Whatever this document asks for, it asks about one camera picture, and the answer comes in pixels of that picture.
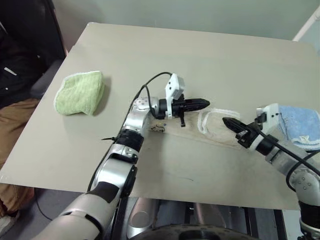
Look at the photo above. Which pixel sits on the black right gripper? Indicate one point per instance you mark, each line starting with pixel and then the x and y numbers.
pixel 247 138

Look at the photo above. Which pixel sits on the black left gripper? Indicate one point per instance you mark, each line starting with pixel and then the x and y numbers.
pixel 180 107

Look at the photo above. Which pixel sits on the beige cloth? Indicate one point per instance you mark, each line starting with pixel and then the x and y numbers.
pixel 220 132

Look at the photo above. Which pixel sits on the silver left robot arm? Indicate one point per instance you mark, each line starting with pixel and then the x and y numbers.
pixel 117 170

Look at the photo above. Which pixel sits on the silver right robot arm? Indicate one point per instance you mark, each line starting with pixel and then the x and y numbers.
pixel 282 162

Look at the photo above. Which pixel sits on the folded blue towel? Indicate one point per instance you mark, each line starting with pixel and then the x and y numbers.
pixel 300 125

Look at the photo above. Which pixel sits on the folded green towel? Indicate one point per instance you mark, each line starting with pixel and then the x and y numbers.
pixel 80 95

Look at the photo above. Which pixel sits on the black zip tie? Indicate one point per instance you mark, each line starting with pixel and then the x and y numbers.
pixel 108 138

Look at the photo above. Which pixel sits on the black perforated round disc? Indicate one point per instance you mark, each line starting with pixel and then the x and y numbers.
pixel 200 233

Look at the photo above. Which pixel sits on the pale rounded leg shell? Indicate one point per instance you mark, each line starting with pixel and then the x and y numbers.
pixel 142 215

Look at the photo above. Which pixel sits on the white pipe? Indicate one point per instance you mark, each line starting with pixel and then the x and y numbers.
pixel 306 23

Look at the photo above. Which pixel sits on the dark chair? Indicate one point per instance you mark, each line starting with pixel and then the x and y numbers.
pixel 47 77

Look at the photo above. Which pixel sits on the seated person in dark jacket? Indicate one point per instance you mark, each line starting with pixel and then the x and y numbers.
pixel 15 62

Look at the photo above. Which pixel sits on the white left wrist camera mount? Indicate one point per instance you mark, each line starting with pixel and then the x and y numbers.
pixel 175 85

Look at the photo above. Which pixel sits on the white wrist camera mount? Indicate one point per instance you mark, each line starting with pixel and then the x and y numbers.
pixel 175 85
pixel 271 117

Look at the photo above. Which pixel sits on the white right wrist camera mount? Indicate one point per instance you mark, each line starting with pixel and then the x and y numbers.
pixel 271 117

